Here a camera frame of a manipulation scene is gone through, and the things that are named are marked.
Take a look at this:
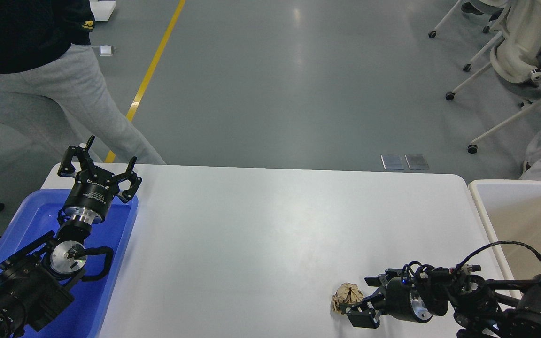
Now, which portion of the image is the metal floor plate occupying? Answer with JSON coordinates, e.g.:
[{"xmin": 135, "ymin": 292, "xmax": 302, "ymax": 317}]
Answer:
[
  {"xmin": 380, "ymin": 154, "xmax": 404, "ymax": 171},
  {"xmin": 404, "ymin": 154, "xmax": 430, "ymax": 170}
]

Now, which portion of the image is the small grey floor device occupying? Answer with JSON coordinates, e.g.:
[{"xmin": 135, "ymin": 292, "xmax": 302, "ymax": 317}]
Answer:
[{"xmin": 92, "ymin": 45, "xmax": 115, "ymax": 56}]

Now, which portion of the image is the white plastic bin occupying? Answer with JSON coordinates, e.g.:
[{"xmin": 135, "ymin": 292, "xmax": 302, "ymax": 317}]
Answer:
[{"xmin": 468, "ymin": 180, "xmax": 541, "ymax": 279}]

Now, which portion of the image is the blue plastic bin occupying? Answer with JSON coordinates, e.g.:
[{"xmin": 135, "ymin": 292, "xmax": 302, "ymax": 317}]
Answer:
[{"xmin": 0, "ymin": 189, "xmax": 139, "ymax": 338}]

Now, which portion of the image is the white office chair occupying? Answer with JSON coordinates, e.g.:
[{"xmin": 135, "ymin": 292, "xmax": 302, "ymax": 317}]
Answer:
[{"xmin": 445, "ymin": 0, "xmax": 541, "ymax": 154}]

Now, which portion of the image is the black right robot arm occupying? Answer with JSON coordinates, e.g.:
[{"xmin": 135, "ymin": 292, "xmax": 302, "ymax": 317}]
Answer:
[{"xmin": 333, "ymin": 240, "xmax": 541, "ymax": 338}]

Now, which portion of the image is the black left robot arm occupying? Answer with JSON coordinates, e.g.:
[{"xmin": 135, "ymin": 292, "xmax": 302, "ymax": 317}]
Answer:
[{"xmin": 0, "ymin": 136, "xmax": 142, "ymax": 338}]

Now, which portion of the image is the white box on floor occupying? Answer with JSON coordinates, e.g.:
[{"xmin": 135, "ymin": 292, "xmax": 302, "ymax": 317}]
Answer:
[{"xmin": 90, "ymin": 0, "xmax": 117, "ymax": 22}]

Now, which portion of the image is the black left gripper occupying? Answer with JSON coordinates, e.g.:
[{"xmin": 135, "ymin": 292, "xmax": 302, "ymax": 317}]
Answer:
[{"xmin": 57, "ymin": 136, "xmax": 142, "ymax": 224}]

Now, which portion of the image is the brown paper ball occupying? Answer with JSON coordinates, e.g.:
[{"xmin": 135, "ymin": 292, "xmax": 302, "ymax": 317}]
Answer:
[{"xmin": 331, "ymin": 282, "xmax": 364, "ymax": 315}]

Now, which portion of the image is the left metal floor plate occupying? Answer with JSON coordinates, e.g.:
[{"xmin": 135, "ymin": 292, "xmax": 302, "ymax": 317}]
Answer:
[{"xmin": 380, "ymin": 154, "xmax": 404, "ymax": 171}]

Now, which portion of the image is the person in grey trousers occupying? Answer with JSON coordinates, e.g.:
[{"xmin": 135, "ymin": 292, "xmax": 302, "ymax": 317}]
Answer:
[{"xmin": 0, "ymin": 0, "xmax": 164, "ymax": 165}]

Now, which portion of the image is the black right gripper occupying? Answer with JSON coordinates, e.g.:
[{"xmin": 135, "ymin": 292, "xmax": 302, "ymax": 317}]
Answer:
[{"xmin": 340, "ymin": 268, "xmax": 449, "ymax": 329}]

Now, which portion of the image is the right metal floor plate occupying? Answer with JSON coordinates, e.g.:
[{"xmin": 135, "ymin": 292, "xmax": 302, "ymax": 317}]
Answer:
[{"xmin": 404, "ymin": 154, "xmax": 430, "ymax": 170}]

